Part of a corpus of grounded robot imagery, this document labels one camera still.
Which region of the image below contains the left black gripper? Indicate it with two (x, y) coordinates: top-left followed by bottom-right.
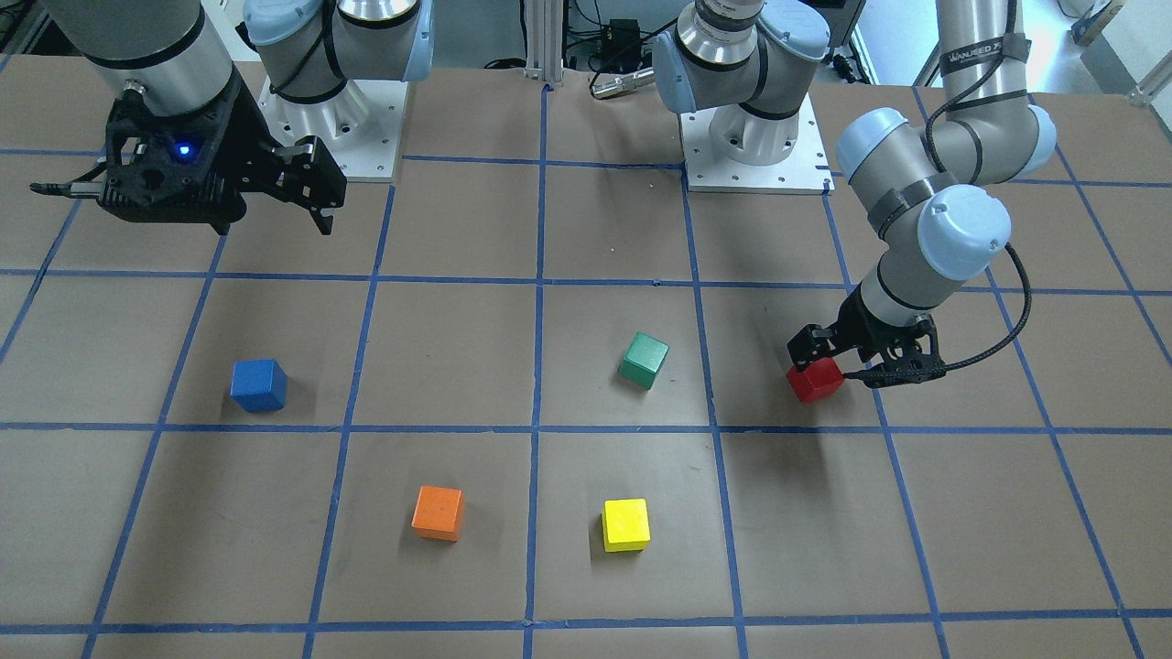
(788, 280), (946, 389)

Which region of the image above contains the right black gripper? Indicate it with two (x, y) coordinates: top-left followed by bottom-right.
(98, 70), (348, 236)

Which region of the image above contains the red wooden block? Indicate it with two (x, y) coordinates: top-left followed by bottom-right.
(786, 356), (845, 405)

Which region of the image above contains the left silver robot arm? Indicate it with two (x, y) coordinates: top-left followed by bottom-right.
(652, 1), (1058, 402)

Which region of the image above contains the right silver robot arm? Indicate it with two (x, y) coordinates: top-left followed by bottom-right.
(30, 1), (434, 236)

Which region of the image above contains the green wooden block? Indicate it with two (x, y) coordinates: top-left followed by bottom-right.
(618, 332), (670, 390)

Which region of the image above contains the blue wooden block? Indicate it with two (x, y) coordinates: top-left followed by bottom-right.
(229, 359), (288, 413)

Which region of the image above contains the yellow wooden block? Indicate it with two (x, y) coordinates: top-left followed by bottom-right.
(602, 498), (650, 552)

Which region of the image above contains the orange wooden block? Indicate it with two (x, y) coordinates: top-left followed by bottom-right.
(410, 485), (465, 542)

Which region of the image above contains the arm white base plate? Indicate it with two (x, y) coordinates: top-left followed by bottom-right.
(258, 80), (413, 183)
(679, 97), (834, 195)

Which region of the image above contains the aluminium frame post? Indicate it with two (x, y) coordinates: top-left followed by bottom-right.
(522, 0), (565, 91)

